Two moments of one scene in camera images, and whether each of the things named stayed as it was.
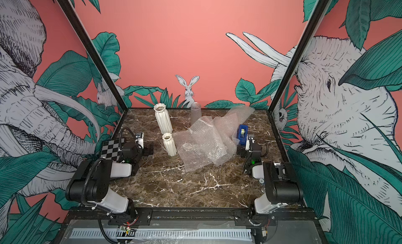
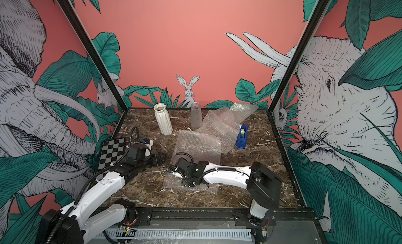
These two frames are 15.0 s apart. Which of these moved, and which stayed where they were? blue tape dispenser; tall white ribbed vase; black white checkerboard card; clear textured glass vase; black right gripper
Moved: black right gripper
Stayed: blue tape dispenser; tall white ribbed vase; black white checkerboard card; clear textured glass vase
